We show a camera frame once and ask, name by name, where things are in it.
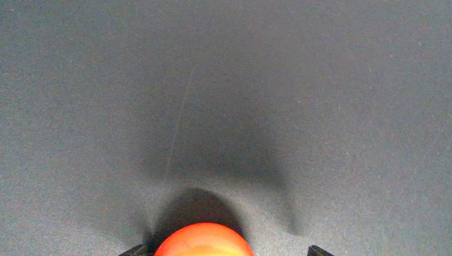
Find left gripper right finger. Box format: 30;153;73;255
307;245;334;256

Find orange round case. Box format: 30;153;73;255
154;222;254;256

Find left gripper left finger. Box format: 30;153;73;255
118;244;154;256

